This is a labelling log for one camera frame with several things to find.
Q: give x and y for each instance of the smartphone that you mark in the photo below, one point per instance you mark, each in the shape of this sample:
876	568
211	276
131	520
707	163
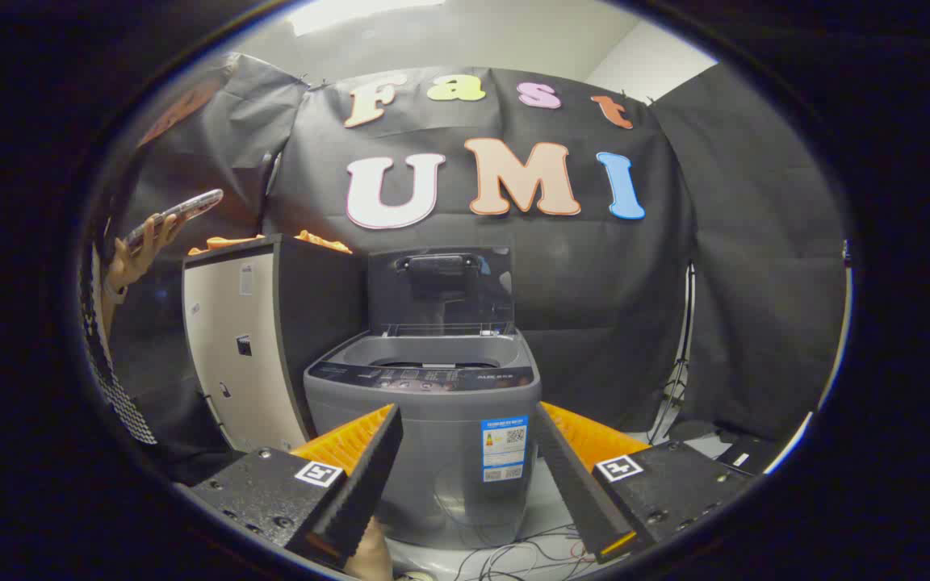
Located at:
186	208

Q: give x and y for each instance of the grey washing machine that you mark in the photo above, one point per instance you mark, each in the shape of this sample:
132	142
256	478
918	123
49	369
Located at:
433	452

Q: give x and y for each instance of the metal light stand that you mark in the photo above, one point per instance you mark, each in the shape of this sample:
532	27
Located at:
681	363

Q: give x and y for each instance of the black backdrop cloth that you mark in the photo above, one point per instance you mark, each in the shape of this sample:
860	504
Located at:
594	282

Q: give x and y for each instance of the black box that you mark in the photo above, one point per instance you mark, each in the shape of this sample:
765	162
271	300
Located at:
743	456

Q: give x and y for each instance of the person's knee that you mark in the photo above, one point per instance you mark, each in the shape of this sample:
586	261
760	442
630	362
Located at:
372	557

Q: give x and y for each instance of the white and black cabinet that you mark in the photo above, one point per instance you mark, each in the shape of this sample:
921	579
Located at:
247	363

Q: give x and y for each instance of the orange garment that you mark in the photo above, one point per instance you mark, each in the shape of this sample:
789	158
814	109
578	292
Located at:
231	240

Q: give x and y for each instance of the dark washing machine lid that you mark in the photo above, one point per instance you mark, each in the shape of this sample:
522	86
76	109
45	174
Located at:
465	303

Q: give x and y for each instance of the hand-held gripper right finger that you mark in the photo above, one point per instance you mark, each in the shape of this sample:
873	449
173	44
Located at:
574	476

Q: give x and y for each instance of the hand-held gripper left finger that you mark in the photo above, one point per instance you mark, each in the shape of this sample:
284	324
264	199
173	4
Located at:
364	476

